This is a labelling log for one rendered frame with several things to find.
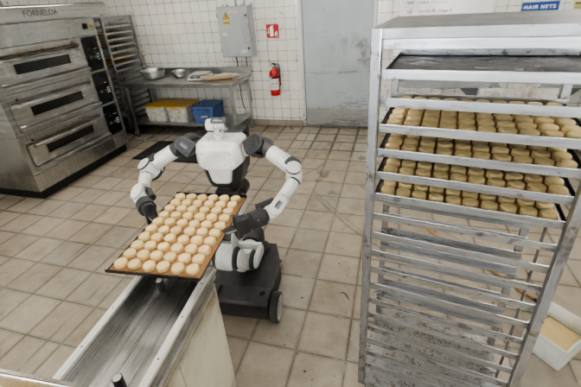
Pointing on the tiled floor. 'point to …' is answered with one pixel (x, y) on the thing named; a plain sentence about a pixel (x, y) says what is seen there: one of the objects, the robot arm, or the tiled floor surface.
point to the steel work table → (192, 87)
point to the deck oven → (54, 98)
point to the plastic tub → (558, 337)
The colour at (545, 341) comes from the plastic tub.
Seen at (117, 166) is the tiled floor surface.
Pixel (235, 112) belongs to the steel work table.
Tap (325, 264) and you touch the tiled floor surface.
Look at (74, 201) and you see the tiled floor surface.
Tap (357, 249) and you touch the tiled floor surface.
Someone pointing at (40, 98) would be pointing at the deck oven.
